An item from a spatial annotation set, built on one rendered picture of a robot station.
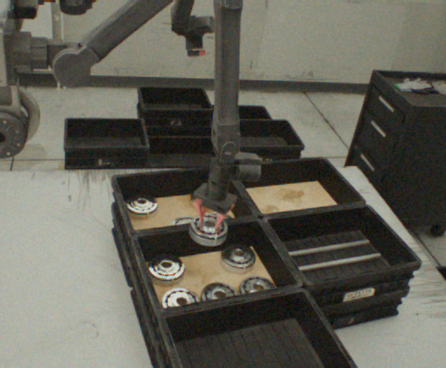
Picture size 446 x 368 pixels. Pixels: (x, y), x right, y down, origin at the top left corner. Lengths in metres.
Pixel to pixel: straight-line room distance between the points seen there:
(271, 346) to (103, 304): 0.52
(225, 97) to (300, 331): 0.64
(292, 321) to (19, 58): 0.93
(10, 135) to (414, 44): 4.30
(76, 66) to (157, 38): 3.32
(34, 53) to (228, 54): 0.42
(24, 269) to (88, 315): 0.28
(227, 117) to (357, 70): 3.91
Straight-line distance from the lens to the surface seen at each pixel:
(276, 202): 1.88
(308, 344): 1.44
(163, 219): 1.72
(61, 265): 1.75
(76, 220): 1.92
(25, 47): 1.18
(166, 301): 1.42
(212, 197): 1.37
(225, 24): 1.21
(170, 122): 2.97
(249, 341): 1.40
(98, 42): 1.18
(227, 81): 1.25
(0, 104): 1.54
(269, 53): 4.73
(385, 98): 2.99
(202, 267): 1.56
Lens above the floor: 1.89
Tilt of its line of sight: 34 degrees down
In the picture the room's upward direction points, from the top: 9 degrees clockwise
